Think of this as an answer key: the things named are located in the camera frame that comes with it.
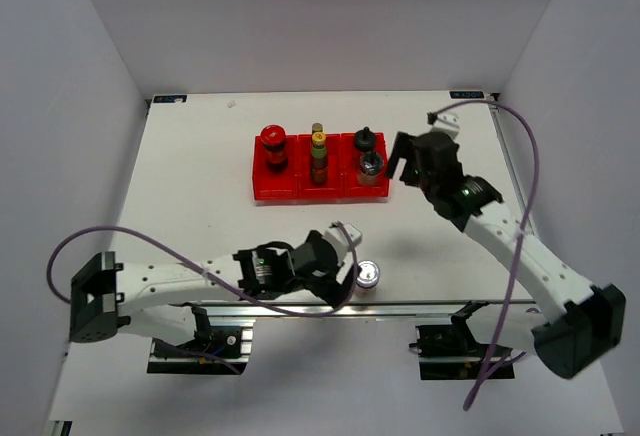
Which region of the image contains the black lid spice jar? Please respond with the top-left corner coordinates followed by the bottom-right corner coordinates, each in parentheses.
top-left (353, 126), bottom-right (377, 153)

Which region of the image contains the yellow cap sauce bottle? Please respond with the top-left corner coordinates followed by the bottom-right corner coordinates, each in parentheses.
top-left (310, 131), bottom-right (328, 186)

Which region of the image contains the silver lid glass jar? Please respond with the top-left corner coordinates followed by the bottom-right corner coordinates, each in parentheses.
top-left (355, 260), bottom-right (381, 296)

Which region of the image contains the red lid sauce jar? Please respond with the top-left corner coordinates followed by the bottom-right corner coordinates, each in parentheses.
top-left (260, 125), bottom-right (289, 172)

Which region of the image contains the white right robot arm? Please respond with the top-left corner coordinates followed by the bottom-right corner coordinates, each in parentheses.
top-left (386, 131), bottom-right (626, 379)

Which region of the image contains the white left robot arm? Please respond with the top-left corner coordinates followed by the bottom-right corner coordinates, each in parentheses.
top-left (69, 223), bottom-right (362, 355)

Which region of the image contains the right blue corner label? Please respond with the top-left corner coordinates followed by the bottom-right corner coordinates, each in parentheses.
top-left (449, 90), bottom-right (485, 100)

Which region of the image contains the blue corner label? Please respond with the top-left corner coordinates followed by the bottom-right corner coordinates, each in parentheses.
top-left (152, 94), bottom-right (187, 104)
top-left (449, 90), bottom-right (485, 100)

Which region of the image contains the right red plastic bin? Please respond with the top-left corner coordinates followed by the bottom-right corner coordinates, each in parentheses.
top-left (339, 133), bottom-right (390, 200)

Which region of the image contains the red plastic bin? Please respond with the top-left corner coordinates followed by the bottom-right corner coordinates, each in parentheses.
top-left (339, 133), bottom-right (390, 200)
top-left (295, 134), bottom-right (343, 200)
top-left (252, 136), bottom-right (299, 201)

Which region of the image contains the left red plastic bin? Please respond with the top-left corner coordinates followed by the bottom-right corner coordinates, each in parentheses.
top-left (252, 136), bottom-right (299, 201)

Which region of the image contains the middle red plastic bin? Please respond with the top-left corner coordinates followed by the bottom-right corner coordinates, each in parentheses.
top-left (295, 134), bottom-right (343, 200)

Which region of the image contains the left blue corner label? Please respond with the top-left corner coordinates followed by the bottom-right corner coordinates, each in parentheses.
top-left (152, 94), bottom-right (187, 104)

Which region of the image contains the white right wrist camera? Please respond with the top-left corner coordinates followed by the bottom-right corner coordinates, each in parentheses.
top-left (427, 112), bottom-right (460, 140)

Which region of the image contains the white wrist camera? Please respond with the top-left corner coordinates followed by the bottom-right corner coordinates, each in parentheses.
top-left (323, 221), bottom-right (363, 262)
top-left (427, 112), bottom-right (460, 140)

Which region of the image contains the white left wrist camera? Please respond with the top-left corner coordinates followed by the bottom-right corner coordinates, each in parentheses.
top-left (323, 221), bottom-right (363, 262)

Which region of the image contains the aluminium table front rail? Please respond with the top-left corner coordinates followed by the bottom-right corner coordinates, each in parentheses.
top-left (199, 300), bottom-right (531, 320)

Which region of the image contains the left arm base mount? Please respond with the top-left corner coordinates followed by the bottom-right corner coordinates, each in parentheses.
top-left (146, 307), bottom-right (253, 376)

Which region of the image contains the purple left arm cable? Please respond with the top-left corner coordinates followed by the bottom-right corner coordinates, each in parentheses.
top-left (46, 223), bottom-right (362, 375)

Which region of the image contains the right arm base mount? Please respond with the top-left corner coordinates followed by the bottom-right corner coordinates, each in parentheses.
top-left (408, 300), bottom-right (501, 382)

